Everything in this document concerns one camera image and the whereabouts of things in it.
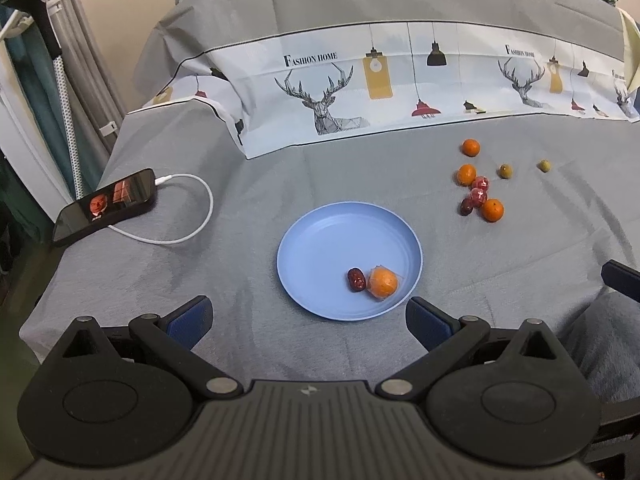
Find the grey pants leg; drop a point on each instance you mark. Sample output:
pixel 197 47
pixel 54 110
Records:
pixel 605 345

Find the grey quilt with deer print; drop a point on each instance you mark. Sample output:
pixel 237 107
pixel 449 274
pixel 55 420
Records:
pixel 400 10

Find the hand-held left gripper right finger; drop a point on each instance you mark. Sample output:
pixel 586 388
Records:
pixel 426 321

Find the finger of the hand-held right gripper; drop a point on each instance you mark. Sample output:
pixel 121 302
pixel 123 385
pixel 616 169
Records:
pixel 620 280

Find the small green fruit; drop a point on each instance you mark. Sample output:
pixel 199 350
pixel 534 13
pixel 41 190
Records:
pixel 544 165
pixel 506 170

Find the white frame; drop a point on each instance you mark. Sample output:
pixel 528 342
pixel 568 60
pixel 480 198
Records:
pixel 25 152

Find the grey bed sheet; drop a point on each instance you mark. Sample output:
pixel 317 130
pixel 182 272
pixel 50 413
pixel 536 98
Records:
pixel 250 185

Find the blue plastic plate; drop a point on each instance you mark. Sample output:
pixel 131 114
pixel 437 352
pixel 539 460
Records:
pixel 330 250

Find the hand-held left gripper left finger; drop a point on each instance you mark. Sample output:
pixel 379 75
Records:
pixel 191 319

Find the white plastic clip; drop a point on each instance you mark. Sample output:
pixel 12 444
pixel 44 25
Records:
pixel 107 127

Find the red date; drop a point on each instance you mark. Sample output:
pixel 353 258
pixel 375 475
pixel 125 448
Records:
pixel 356 280
pixel 466 207

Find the grey curtain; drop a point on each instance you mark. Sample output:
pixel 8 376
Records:
pixel 95 75

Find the pale yellow cloth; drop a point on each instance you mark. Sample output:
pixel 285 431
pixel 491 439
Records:
pixel 631 45

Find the red fruit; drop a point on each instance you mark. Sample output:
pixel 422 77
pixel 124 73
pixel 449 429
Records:
pixel 478 198
pixel 481 183

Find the black smartphone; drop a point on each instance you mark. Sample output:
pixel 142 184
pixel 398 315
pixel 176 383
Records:
pixel 100 210

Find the small orange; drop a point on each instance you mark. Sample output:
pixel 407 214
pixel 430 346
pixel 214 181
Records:
pixel 470 147
pixel 493 210
pixel 466 174

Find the plastic-wrapped orange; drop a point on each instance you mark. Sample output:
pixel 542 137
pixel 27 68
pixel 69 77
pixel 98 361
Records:
pixel 383 282

